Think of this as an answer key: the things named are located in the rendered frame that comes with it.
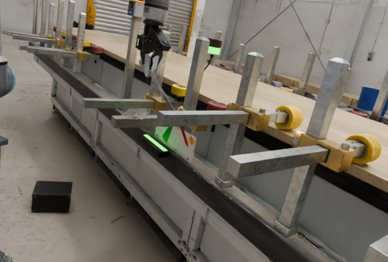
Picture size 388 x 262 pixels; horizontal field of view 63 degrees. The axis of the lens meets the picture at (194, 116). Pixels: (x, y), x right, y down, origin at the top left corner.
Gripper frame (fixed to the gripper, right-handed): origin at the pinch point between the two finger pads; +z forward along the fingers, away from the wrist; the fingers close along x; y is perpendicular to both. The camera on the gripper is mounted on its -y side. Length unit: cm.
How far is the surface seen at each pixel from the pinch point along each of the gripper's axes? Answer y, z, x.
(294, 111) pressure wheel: -50, -2, -25
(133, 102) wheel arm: 0.7, 11.7, 4.5
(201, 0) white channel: 111, -42, -104
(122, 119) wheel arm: -24.3, 9.3, 20.7
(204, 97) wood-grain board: -9.5, 6.1, -22.2
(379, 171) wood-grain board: -79, 5, -27
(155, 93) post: 4.4, 8.9, -7.1
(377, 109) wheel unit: -40, 1, -115
